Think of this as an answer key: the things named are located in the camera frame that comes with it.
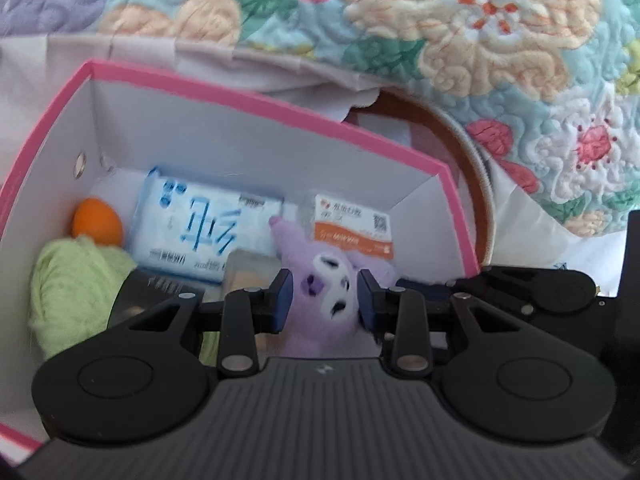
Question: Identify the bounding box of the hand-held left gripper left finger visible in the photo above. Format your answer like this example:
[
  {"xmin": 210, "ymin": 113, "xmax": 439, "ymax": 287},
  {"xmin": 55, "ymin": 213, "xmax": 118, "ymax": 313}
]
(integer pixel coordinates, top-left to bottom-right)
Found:
[{"xmin": 127, "ymin": 268, "xmax": 295, "ymax": 379}]

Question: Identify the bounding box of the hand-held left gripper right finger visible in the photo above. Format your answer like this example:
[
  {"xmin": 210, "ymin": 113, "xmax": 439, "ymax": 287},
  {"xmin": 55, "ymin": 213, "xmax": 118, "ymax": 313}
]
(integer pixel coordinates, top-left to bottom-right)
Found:
[{"xmin": 357, "ymin": 268, "xmax": 527, "ymax": 379}]

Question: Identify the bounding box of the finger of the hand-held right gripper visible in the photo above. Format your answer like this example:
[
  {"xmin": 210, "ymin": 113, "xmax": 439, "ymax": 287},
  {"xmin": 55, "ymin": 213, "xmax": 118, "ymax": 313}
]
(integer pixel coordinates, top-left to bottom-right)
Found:
[
  {"xmin": 397, "ymin": 281, "xmax": 454, "ymax": 302},
  {"xmin": 450, "ymin": 266, "xmax": 597, "ymax": 318}
]

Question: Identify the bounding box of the beige foundation bottle gold cap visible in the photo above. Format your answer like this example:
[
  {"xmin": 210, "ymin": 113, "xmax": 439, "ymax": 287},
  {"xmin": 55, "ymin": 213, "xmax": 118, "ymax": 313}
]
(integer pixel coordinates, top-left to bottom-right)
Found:
[{"xmin": 222, "ymin": 249, "xmax": 284, "ymax": 303}]

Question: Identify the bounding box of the purple plush toy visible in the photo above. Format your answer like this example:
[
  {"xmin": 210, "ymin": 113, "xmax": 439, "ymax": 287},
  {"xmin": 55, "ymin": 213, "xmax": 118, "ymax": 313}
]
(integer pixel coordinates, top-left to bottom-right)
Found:
[{"xmin": 269, "ymin": 215, "xmax": 397, "ymax": 359}]

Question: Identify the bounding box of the blue wet wipes pack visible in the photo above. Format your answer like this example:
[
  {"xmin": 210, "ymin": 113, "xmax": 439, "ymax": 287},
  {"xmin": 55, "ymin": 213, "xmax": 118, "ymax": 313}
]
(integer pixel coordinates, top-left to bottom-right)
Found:
[{"xmin": 127, "ymin": 165, "xmax": 287, "ymax": 285}]

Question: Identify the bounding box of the pink cardboard box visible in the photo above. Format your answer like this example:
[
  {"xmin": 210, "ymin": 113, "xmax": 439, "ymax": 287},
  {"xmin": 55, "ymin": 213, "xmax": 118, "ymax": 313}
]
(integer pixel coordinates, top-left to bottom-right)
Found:
[{"xmin": 0, "ymin": 59, "xmax": 482, "ymax": 461}]

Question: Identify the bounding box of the orange makeup sponge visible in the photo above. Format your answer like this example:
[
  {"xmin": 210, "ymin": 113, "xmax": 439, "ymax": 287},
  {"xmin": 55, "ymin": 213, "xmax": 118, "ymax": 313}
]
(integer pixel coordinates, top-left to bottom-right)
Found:
[{"xmin": 71, "ymin": 197, "xmax": 124, "ymax": 249}]

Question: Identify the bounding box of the green yarn ball black label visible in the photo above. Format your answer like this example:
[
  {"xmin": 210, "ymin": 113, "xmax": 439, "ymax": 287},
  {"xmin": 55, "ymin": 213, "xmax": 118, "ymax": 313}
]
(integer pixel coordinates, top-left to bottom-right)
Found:
[{"xmin": 27, "ymin": 237, "xmax": 222, "ymax": 362}]

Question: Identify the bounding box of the orange white paper label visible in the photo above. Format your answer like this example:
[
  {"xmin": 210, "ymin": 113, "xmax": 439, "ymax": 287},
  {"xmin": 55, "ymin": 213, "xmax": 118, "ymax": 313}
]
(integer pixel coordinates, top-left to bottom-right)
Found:
[{"xmin": 309, "ymin": 192, "xmax": 396, "ymax": 262}]

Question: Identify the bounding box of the checkered rug brown border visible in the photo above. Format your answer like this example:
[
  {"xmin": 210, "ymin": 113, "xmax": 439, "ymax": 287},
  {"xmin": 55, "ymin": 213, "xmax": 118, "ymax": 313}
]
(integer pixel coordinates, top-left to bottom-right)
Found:
[{"xmin": 350, "ymin": 89, "xmax": 497, "ymax": 267}]

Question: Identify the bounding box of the floral quilt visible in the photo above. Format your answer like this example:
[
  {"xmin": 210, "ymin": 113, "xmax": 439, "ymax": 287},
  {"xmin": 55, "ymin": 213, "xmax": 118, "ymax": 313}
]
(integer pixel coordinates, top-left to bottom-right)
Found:
[{"xmin": 0, "ymin": 0, "xmax": 640, "ymax": 238}]

